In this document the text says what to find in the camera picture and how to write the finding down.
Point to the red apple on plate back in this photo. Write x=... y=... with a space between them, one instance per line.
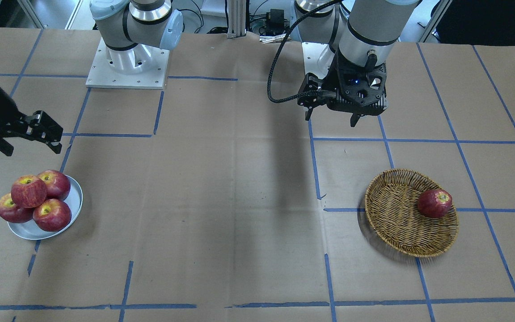
x=57 y=184

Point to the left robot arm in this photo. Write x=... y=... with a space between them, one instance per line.
x=345 y=52

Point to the red yellow apple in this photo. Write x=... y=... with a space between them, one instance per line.
x=28 y=191

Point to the red apple on plate front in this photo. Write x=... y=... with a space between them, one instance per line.
x=52 y=215

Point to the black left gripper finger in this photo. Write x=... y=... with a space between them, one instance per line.
x=354 y=119
x=311 y=95

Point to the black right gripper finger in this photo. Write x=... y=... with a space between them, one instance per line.
x=40 y=127

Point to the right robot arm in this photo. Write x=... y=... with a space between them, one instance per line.
x=136 y=39

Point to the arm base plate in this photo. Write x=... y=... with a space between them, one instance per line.
x=317 y=58
x=141 y=67

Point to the light blue plate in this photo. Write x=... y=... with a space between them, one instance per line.
x=30 y=231

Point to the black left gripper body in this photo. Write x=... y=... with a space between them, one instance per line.
x=332 y=77

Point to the red apple in basket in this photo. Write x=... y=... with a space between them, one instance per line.
x=434 y=203

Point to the red apple on plate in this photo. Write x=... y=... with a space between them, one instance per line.
x=57 y=184
x=52 y=215
x=12 y=213

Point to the aluminium frame post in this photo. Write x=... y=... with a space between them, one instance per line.
x=236 y=15

